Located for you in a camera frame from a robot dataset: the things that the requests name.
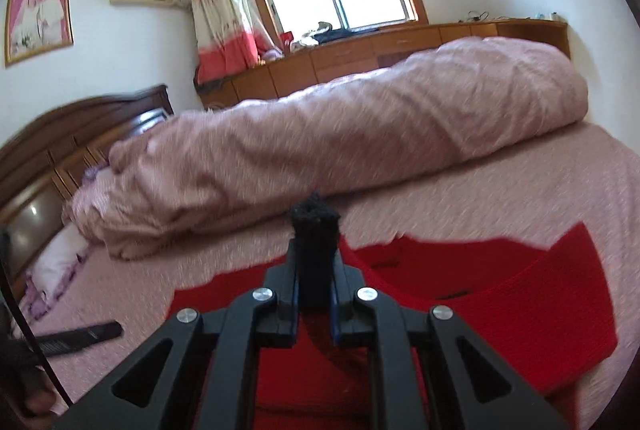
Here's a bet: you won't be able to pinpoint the red knit sweater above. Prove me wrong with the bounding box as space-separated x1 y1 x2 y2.
172 197 617 429

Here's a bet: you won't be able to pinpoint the dark clothes on cabinet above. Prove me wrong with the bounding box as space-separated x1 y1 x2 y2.
288 22 380 53

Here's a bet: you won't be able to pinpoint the person's left hand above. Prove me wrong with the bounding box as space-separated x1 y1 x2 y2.
13 368 58 430

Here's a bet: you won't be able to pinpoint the white lilac pillow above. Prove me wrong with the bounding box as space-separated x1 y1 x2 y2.
24 223 90 320

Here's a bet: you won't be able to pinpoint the dark wooden headboard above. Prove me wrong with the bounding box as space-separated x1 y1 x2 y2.
1 84 174 299

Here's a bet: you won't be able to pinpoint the pink rolled duvet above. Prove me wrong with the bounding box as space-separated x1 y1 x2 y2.
65 37 588 260

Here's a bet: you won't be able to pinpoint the pink floral bed sheet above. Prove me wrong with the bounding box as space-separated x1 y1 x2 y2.
35 124 639 429

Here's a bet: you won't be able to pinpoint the long wooden low cabinet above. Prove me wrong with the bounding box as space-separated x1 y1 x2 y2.
196 18 570 108

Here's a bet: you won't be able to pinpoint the framed wedding photo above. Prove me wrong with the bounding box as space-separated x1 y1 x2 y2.
4 0 74 66

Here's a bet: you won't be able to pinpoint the white red floral curtain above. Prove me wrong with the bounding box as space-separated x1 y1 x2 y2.
191 0 280 86

